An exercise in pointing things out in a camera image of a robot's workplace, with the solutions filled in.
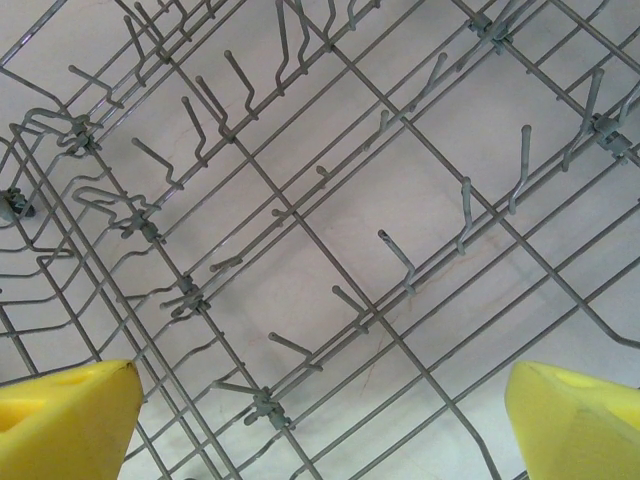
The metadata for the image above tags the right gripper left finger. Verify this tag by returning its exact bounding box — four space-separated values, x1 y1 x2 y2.
0 358 146 480

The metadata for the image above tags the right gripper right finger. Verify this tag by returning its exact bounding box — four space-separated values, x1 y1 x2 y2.
505 360 640 480

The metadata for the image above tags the grey wire dish rack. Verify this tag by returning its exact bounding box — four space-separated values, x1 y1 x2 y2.
0 0 640 480

